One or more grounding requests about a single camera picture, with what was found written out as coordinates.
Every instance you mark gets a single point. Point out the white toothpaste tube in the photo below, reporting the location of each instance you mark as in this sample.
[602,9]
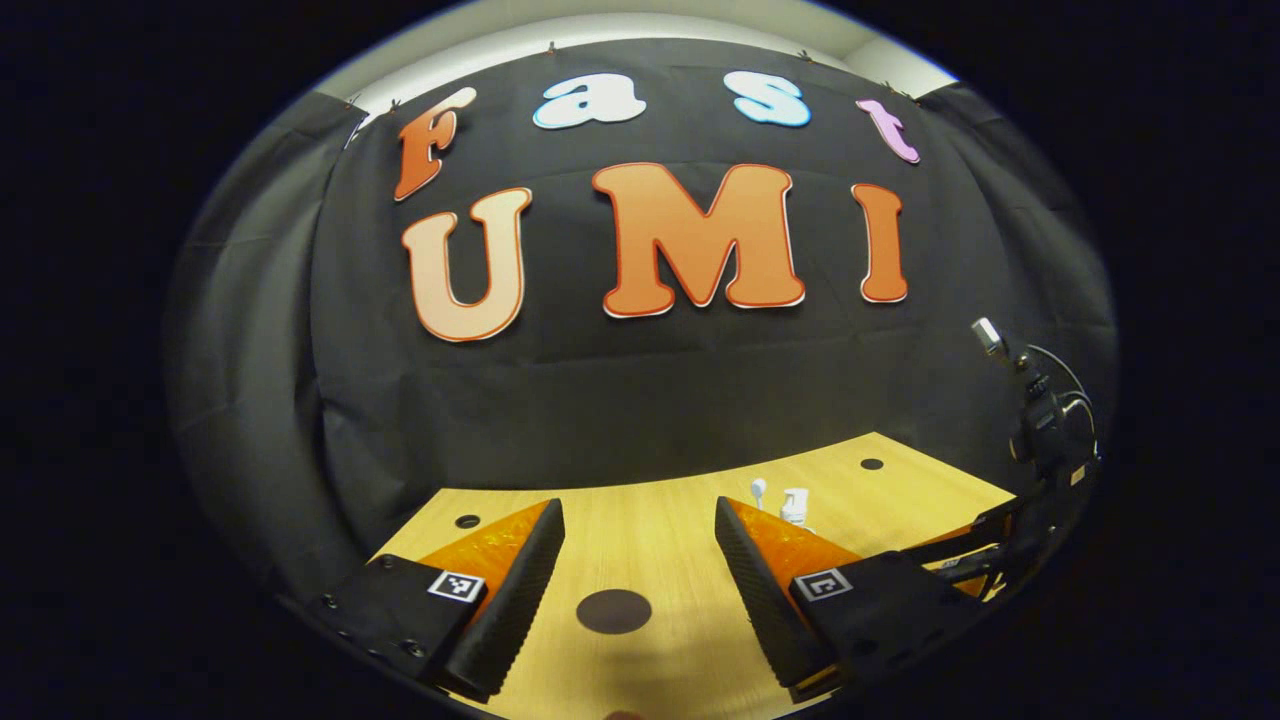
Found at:
[795,505]

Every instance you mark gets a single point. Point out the white and blue toothbrush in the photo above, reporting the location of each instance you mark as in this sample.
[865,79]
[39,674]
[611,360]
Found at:
[758,489]

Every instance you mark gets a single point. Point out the dark round coaster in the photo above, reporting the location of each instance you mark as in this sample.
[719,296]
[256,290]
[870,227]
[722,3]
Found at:
[613,611]

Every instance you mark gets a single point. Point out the light wooden desktop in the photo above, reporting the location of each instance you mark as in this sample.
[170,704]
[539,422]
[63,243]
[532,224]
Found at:
[650,540]

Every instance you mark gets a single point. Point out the black backdrop cloth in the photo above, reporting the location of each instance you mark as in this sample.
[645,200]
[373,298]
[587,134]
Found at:
[650,400]

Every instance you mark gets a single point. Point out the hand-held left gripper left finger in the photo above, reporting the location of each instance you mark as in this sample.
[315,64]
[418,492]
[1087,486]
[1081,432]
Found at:
[515,605]

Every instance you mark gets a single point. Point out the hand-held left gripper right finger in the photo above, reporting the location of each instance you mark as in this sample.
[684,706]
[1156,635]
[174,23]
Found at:
[770,600]

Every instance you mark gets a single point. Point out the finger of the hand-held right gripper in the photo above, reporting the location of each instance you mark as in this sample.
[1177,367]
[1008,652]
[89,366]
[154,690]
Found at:
[960,545]
[975,580]

